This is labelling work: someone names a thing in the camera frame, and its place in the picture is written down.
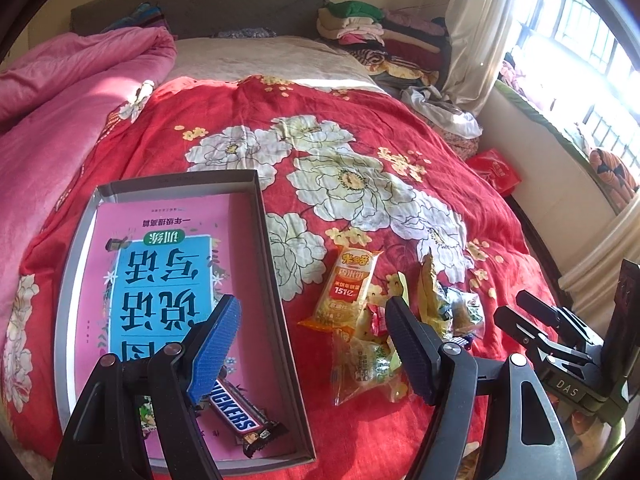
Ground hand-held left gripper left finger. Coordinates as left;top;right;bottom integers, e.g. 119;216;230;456
52;295;243;480

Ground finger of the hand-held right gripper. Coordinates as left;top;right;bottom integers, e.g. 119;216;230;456
494;306;595;376
516;290;603;347

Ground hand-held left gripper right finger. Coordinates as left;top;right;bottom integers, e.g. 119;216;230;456
385;296;571;480

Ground clear yellow snack packet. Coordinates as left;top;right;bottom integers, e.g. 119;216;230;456
332;327;412;406

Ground small red yellow candy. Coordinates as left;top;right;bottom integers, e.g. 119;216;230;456
364;304;390;337

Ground dark clear snack packet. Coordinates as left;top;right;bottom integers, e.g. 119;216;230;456
440;287;486;347

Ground yellow foil snack packet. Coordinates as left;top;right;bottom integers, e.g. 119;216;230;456
417;252;453;336

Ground brown chocolate bar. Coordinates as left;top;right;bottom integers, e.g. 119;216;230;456
206;376;291;458

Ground grey cardboard box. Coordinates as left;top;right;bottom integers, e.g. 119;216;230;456
52;170;317;476

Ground orange snack packet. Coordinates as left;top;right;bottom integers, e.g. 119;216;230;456
298;244;386;333

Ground pink and blue book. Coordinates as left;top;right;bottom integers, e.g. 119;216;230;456
75;195;266;461

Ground red plastic bag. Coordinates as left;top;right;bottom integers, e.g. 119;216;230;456
465;147;522;197

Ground orange patterned cushion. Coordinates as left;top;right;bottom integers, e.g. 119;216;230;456
587;147;640;211

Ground floral pillow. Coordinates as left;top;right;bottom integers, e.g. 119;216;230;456
425;115;483;161

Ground green window sill mat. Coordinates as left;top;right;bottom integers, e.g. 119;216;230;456
495;82;601;161

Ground white garment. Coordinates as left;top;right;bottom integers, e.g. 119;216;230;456
400;85;483;138

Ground red floral blanket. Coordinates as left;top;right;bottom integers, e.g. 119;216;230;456
0;75;576;480

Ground barred window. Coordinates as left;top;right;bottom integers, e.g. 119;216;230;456
505;0;640;161

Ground cream curtain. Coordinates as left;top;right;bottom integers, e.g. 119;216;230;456
442;0;548;111

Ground pink quilt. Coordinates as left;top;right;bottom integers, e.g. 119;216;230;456
0;25;178;341

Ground beige bed sheet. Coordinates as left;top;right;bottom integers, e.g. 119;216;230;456
172;35;386;93

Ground pile of folded clothes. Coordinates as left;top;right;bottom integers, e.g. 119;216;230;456
315;0;453;86

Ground dark floral cloth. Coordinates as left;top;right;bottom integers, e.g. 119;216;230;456
215;27;277;40

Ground striped folded cloth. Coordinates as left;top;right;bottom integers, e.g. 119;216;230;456
107;2;173;31

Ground grey padded headboard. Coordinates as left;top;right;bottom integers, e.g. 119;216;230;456
70;0;336;41

